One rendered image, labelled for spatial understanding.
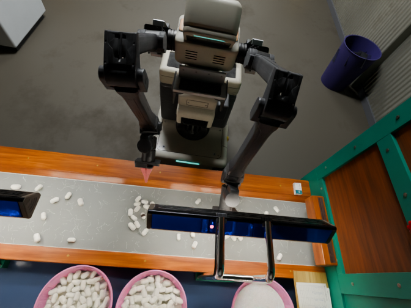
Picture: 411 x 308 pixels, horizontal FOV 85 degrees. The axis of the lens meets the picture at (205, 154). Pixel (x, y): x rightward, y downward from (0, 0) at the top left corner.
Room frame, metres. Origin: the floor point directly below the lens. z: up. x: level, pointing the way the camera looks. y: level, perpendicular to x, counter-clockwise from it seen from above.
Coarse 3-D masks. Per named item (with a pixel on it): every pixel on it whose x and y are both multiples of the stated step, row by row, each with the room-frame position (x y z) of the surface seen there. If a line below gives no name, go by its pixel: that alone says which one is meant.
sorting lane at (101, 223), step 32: (64, 192) 0.21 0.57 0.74; (96, 192) 0.25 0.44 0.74; (128, 192) 0.29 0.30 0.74; (160, 192) 0.34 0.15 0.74; (192, 192) 0.38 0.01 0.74; (0, 224) 0.01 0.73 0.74; (32, 224) 0.05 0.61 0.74; (64, 224) 0.08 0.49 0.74; (96, 224) 0.12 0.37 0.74; (192, 256) 0.11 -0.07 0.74; (256, 256) 0.18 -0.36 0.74; (288, 256) 0.22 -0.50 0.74
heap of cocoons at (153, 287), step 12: (156, 276) -0.01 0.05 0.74; (132, 288) -0.07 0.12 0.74; (144, 288) -0.06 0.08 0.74; (156, 288) -0.05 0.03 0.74; (168, 288) -0.03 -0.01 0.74; (132, 300) -0.10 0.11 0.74; (144, 300) -0.09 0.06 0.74; (156, 300) -0.08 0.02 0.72; (168, 300) -0.07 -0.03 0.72; (180, 300) -0.06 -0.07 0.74
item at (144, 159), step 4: (148, 152) 0.42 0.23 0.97; (152, 152) 0.42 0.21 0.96; (144, 156) 0.40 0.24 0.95; (148, 156) 0.40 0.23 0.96; (152, 156) 0.41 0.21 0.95; (136, 160) 0.38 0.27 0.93; (140, 160) 0.39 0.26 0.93; (144, 160) 0.39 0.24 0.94; (148, 160) 0.39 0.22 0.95; (152, 160) 0.40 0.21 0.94; (156, 160) 0.42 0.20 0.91; (160, 160) 0.43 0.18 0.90; (148, 164) 0.38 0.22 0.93; (152, 164) 0.38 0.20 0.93; (156, 164) 0.38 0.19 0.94
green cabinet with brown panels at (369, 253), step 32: (384, 128) 0.63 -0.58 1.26; (352, 160) 0.60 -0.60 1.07; (384, 160) 0.53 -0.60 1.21; (320, 192) 0.54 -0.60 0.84; (352, 192) 0.48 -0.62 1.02; (384, 192) 0.43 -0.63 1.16; (352, 224) 0.37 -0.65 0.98; (384, 224) 0.34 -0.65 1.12; (352, 256) 0.25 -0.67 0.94; (384, 256) 0.24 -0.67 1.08; (352, 288) 0.14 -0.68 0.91; (384, 288) 0.15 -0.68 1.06
